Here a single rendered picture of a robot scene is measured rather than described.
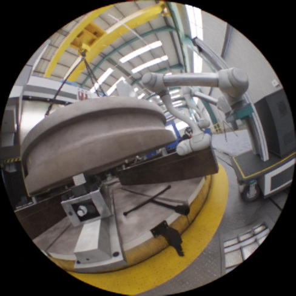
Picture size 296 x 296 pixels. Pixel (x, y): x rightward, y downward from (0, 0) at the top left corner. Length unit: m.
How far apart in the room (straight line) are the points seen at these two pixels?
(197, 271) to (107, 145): 1.35
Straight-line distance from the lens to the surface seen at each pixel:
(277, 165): 1.02
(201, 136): 0.76
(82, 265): 0.71
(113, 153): 1.13
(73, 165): 1.18
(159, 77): 0.77
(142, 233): 0.75
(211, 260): 0.85
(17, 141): 3.88
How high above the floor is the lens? 0.78
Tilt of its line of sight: 4 degrees up
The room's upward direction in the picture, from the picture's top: 22 degrees counter-clockwise
